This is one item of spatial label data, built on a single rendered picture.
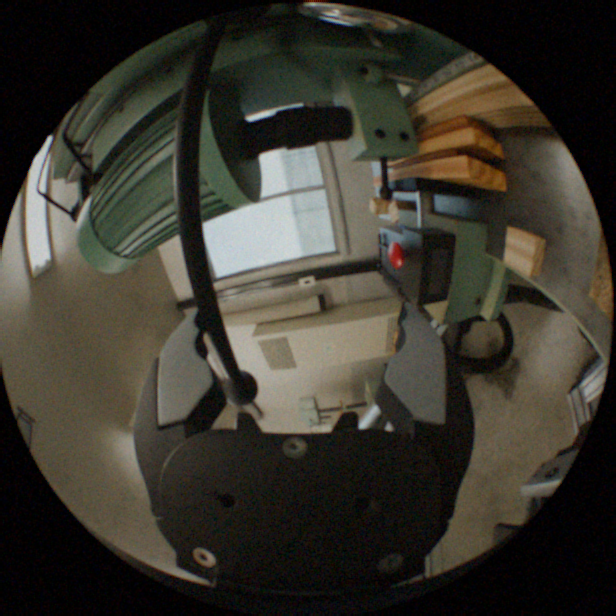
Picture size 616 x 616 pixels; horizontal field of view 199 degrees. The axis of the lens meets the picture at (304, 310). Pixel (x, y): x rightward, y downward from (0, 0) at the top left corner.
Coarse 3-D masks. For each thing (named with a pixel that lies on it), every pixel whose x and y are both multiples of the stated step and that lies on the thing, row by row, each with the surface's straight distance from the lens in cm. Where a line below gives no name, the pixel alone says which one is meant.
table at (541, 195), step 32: (512, 128) 25; (544, 128) 24; (512, 160) 24; (544, 160) 23; (480, 192) 26; (512, 192) 24; (544, 192) 22; (576, 192) 22; (512, 224) 24; (544, 224) 22; (576, 224) 21; (544, 256) 22; (576, 256) 21; (544, 288) 22; (576, 288) 21; (576, 320) 22; (608, 320) 22; (608, 352) 22
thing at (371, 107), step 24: (336, 72) 28; (336, 96) 30; (360, 96) 25; (384, 96) 26; (360, 120) 23; (384, 120) 24; (408, 120) 26; (360, 144) 23; (384, 144) 22; (408, 144) 24
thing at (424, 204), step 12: (396, 180) 24; (408, 180) 22; (420, 180) 21; (432, 180) 22; (396, 192) 29; (408, 192) 28; (420, 192) 26; (432, 192) 24; (444, 192) 23; (456, 192) 24; (468, 192) 26; (420, 204) 26; (432, 204) 26; (420, 216) 26
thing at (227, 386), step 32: (192, 64) 15; (192, 96) 12; (192, 128) 11; (192, 160) 10; (192, 192) 10; (192, 224) 10; (192, 256) 10; (192, 288) 11; (224, 352) 13; (224, 384) 16; (256, 384) 16
